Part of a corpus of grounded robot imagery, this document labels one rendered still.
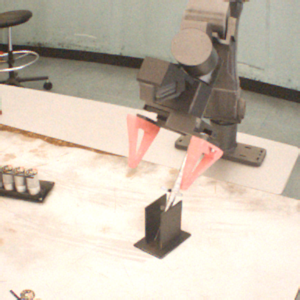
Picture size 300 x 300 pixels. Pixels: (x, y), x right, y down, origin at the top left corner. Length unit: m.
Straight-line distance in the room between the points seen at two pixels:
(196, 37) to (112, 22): 3.15
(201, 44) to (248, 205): 0.38
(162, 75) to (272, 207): 0.39
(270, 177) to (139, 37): 2.80
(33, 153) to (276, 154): 0.54
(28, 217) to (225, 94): 0.45
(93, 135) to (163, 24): 2.50
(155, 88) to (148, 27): 3.01
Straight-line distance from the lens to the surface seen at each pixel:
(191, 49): 0.68
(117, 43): 3.84
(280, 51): 3.35
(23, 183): 0.95
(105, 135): 1.17
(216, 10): 0.78
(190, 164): 0.71
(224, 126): 1.06
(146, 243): 0.84
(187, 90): 0.72
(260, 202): 0.95
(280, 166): 1.08
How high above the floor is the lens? 1.28
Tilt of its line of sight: 29 degrees down
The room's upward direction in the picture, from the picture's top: straight up
